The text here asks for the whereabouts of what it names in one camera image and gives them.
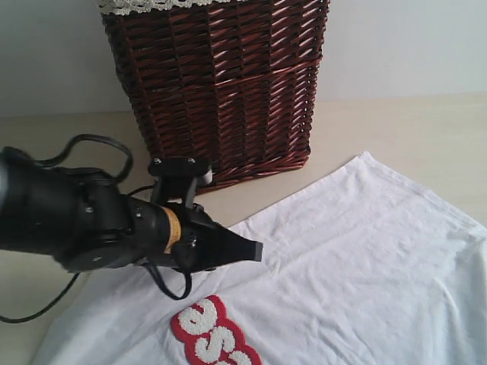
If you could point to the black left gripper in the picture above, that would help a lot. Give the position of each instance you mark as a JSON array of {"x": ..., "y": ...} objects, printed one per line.
[{"x": 204, "y": 244}]

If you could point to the white shirt garment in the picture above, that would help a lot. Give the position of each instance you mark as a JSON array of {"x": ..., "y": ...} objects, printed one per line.
[{"x": 364, "y": 266}]

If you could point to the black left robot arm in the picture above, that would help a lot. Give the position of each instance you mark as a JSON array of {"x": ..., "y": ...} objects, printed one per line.
[{"x": 78, "y": 217}]

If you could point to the dark brown wicker basket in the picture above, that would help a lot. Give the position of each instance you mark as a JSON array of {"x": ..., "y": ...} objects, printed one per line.
[{"x": 233, "y": 82}]

